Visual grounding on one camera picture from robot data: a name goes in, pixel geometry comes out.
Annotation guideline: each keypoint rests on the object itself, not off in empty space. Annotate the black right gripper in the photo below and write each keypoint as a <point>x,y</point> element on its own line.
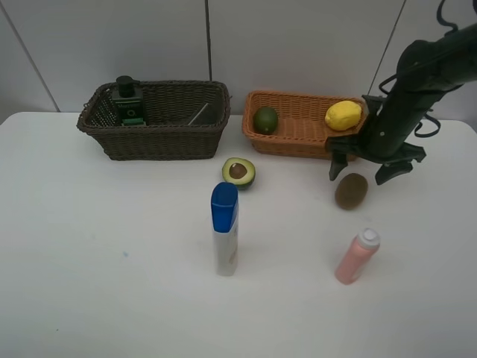
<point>382,137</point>

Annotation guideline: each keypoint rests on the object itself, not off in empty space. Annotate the brown kiwi fruit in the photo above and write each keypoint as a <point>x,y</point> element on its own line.
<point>351,191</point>

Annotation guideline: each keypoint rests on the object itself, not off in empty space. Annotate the yellow lemon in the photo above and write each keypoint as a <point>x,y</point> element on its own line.
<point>343,115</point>

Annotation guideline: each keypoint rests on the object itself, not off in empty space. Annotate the pink spray bottle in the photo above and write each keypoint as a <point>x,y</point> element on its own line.
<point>365,244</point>

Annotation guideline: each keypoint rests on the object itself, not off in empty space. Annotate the dark green lime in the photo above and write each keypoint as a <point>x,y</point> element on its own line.
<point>265,120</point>

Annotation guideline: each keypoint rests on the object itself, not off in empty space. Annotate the halved avocado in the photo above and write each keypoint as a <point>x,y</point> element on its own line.
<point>239,172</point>

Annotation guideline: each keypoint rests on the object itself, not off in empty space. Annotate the blue capped white bottle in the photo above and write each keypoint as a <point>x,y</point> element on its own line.
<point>225,221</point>

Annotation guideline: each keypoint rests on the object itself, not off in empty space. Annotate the black whiteboard eraser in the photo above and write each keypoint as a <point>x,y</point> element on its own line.
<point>208,114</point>

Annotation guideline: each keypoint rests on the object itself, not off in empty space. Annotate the black pump bottle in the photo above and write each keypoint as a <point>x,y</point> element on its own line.
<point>128,101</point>

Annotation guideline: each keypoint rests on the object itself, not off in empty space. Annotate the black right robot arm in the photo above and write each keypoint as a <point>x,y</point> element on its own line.
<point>426,72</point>

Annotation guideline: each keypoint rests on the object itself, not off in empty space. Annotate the orange wicker basket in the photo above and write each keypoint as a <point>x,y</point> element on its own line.
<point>301,130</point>

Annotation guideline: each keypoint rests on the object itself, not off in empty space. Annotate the dark brown wicker basket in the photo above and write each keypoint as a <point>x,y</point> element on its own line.
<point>168,104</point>

